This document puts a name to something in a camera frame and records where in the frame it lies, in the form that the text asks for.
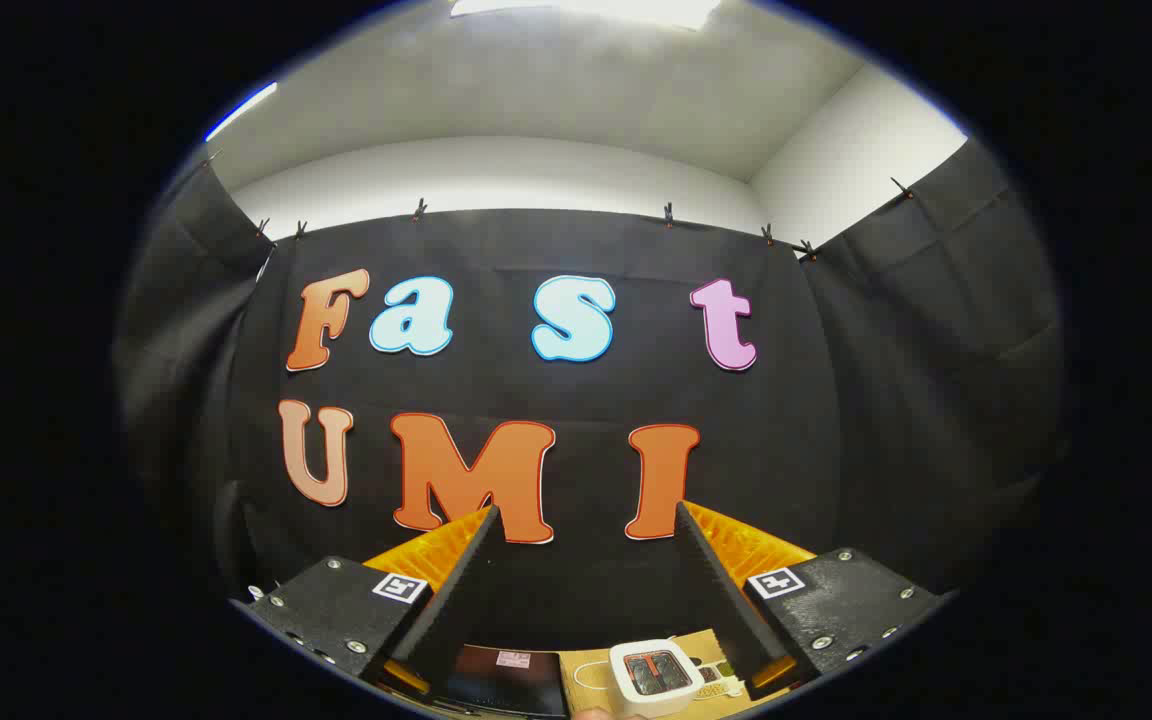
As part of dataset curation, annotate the narrow ceiling light strip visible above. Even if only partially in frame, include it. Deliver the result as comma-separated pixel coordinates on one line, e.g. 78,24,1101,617
203,81,280,144

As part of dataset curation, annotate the white pop-up toaster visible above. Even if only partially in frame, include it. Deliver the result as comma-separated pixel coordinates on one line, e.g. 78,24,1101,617
607,638,708,718

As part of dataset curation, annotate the black toaster oven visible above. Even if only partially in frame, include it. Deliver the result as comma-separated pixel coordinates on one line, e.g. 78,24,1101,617
434,644,571,718

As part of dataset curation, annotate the row of black cloth clips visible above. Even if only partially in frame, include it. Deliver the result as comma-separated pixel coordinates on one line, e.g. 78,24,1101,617
201,148,919,264

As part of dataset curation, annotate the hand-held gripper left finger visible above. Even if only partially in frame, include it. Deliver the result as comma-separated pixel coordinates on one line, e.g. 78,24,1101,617
241,505,504,696

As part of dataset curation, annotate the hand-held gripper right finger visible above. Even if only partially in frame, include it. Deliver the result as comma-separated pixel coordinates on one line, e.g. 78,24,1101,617
674,501,949,701

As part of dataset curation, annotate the large ceiling light panel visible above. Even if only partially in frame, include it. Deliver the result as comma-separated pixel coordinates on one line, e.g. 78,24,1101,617
449,0,724,32

